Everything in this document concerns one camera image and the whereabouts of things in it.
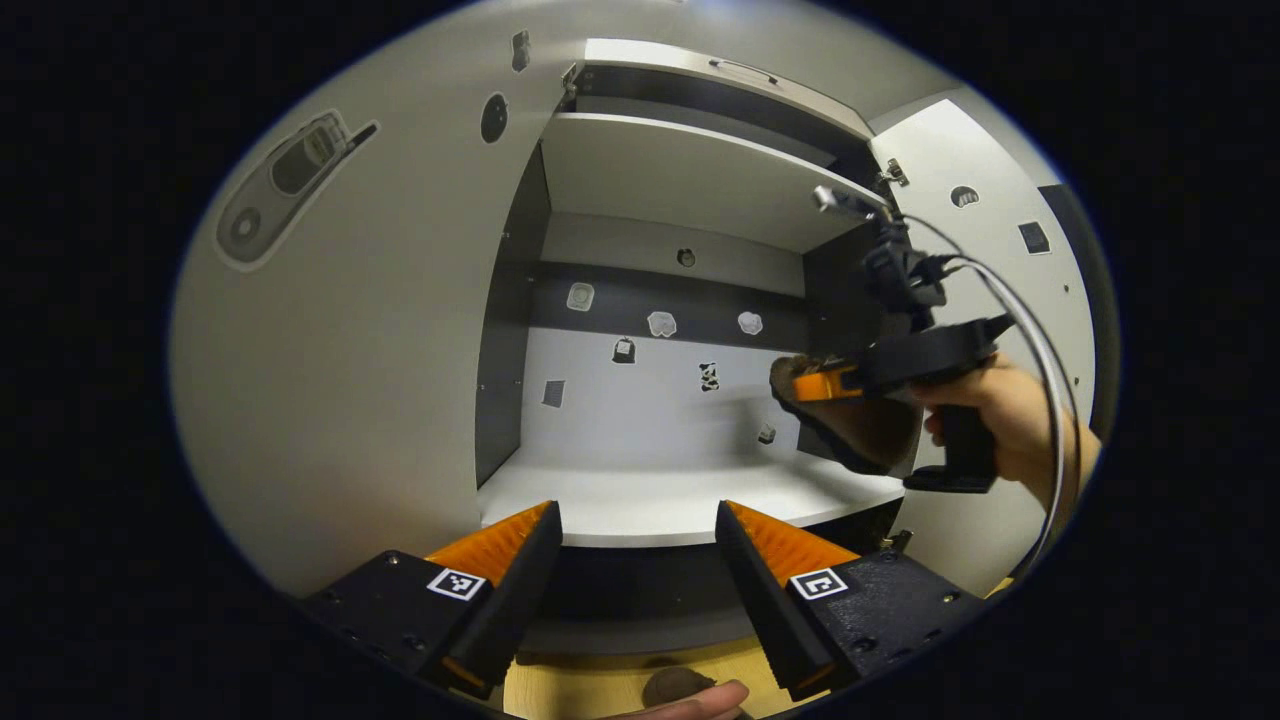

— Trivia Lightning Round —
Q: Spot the white cabinet drawer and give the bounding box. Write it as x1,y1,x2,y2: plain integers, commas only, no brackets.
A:
583,38,876,141

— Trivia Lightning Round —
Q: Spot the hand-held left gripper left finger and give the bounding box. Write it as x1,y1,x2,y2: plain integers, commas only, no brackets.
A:
300,499,564,701

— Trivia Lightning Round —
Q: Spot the white grey shoe cabinet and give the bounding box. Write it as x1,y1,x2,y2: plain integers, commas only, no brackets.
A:
475,38,911,656

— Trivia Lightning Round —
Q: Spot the white cabinet door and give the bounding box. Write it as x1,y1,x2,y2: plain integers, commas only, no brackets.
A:
168,0,586,599
868,98,1101,596

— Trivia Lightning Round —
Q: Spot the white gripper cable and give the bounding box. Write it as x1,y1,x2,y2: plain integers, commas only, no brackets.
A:
812,185,1083,581

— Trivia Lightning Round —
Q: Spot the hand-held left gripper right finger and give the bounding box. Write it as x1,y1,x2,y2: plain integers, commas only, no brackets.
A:
715,499,991,703

